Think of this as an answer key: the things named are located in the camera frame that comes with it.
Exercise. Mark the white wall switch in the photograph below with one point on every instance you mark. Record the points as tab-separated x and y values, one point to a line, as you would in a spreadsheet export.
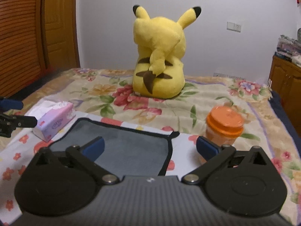
234	27

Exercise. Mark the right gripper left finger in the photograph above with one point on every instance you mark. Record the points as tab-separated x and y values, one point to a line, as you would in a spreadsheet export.
84	157

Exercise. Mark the grey purple microfibre towel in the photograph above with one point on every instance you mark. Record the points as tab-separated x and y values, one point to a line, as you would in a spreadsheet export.
127	152

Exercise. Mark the yellow Pikachu plush toy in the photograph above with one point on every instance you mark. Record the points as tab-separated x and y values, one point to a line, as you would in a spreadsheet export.
161	45

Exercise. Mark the pink tissue box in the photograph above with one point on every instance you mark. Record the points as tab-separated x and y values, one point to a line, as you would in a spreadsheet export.
51	117

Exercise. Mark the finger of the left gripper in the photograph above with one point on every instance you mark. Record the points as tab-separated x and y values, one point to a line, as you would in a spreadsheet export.
10	104
9	123

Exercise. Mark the white strawberry print cloth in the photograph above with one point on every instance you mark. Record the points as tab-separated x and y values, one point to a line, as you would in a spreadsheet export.
21	149

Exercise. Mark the white wall socket strip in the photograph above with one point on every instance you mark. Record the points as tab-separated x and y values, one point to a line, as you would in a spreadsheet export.
223	75

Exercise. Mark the orange lidded plastic cup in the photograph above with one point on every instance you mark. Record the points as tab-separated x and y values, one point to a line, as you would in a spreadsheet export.
223	125

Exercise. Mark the wooden louvred wardrobe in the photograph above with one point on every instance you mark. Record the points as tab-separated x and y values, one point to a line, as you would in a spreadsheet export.
38	38

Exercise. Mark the floral bed blanket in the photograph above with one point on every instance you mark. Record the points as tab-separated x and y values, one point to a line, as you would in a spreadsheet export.
108	93

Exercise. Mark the wooden sideboard cabinet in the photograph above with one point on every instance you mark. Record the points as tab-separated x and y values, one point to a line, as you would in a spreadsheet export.
285	81

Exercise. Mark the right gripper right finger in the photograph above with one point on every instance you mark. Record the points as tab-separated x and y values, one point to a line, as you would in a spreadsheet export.
215	157

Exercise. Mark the stack of folded fabrics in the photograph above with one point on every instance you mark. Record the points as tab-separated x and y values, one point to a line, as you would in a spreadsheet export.
288	49

